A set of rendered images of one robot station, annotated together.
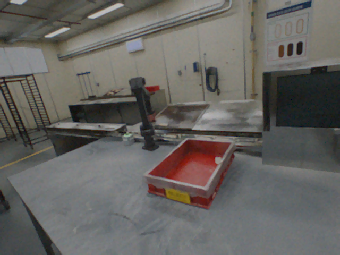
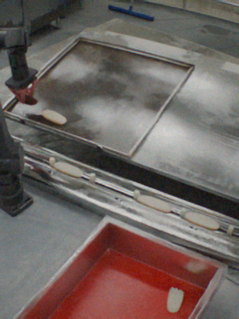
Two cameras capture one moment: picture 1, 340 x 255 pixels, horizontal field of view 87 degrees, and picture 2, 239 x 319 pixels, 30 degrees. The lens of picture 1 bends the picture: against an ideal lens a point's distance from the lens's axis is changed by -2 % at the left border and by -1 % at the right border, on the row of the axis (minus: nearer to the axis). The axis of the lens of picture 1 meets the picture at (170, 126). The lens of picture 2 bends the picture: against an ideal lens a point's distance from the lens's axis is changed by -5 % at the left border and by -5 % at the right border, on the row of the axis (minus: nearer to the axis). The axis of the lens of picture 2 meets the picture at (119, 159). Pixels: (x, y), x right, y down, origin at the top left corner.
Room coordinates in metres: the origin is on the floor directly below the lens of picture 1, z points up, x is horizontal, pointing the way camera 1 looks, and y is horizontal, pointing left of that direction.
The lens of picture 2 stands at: (0.37, -0.07, 1.71)
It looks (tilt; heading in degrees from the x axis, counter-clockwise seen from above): 39 degrees down; 356
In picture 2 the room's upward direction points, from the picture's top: 1 degrees clockwise
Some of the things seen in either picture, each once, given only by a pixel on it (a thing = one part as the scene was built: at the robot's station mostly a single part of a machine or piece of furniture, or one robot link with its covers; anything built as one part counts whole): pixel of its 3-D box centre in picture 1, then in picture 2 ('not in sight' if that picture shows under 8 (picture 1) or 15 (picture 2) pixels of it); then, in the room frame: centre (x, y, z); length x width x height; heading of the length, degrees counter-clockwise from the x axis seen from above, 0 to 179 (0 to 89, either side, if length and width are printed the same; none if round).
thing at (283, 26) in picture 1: (286, 35); not in sight; (1.61, -1.07, 1.50); 0.33 x 0.01 x 0.45; 52
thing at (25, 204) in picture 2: (149, 143); (8, 189); (1.31, 0.18, 0.86); 0.12 x 0.09 x 0.08; 48
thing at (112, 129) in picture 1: (82, 128); not in sight; (2.03, 1.02, 0.89); 1.25 x 0.18 x 0.09; 58
